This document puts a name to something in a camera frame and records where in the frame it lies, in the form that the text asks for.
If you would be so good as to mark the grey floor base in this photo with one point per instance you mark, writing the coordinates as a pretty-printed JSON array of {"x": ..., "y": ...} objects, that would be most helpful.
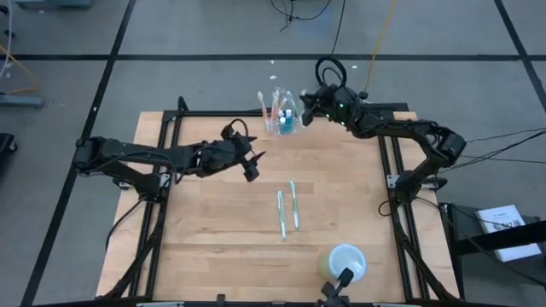
[
  {"x": 21, "y": 101},
  {"x": 55, "y": 3}
]

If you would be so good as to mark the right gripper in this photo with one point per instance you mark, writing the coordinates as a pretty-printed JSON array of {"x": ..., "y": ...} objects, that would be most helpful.
[{"x": 339, "y": 104}]

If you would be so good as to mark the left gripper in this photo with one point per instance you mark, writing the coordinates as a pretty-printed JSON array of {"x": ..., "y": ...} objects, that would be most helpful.
[{"x": 226, "y": 155}]

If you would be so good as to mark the white printed booklet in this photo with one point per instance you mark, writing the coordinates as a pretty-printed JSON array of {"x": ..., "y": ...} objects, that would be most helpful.
[{"x": 501, "y": 216}]

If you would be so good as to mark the black jointed tool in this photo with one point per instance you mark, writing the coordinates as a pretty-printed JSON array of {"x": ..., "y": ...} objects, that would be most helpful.
[{"x": 337, "y": 289}]

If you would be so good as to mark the black floor equipment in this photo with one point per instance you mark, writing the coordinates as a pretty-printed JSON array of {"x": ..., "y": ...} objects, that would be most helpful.
[{"x": 5, "y": 147}]

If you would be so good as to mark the clear plastic organizer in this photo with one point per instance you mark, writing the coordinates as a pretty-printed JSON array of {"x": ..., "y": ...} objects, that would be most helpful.
[{"x": 273, "y": 130}]

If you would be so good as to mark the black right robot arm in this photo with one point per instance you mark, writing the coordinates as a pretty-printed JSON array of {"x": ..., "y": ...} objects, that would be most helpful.
[{"x": 405, "y": 128}]

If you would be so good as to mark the black aluminium table frame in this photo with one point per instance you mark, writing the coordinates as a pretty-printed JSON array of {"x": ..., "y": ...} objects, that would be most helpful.
[{"x": 213, "y": 113}]

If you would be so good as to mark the blue mouthwash bottle white cap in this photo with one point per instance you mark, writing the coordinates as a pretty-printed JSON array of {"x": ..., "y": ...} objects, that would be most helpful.
[
  {"x": 289, "y": 118},
  {"x": 282, "y": 123},
  {"x": 280, "y": 114}
]

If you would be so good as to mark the black side cart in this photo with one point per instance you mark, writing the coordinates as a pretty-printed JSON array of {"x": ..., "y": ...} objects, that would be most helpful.
[{"x": 490, "y": 241}]

